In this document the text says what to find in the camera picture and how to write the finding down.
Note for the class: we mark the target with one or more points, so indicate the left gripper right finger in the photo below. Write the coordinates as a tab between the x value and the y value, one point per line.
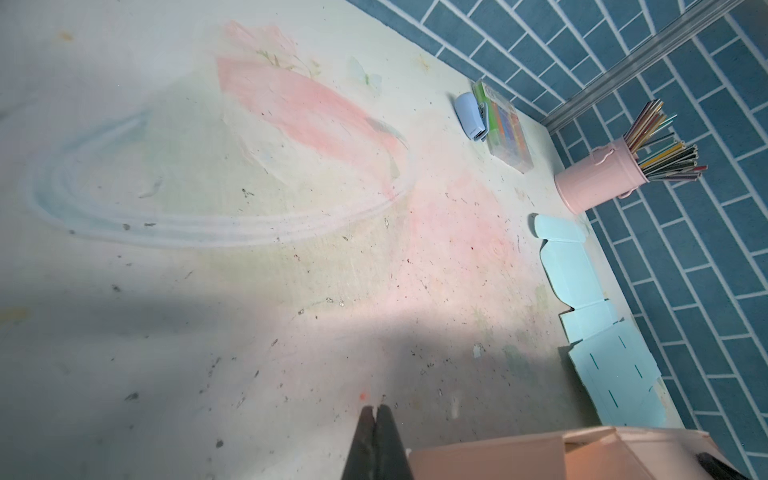
390	458

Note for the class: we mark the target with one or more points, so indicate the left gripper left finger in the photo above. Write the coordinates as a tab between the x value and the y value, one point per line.
361	459

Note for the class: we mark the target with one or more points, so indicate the pink cardboard box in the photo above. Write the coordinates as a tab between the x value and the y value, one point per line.
606	452

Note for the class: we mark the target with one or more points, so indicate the light blue cardboard box blank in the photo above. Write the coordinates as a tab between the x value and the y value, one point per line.
609	354

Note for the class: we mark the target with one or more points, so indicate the coloured marker pack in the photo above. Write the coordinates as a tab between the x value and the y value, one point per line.
504	137

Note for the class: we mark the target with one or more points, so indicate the pink pencil cup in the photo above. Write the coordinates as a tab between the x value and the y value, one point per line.
608	172

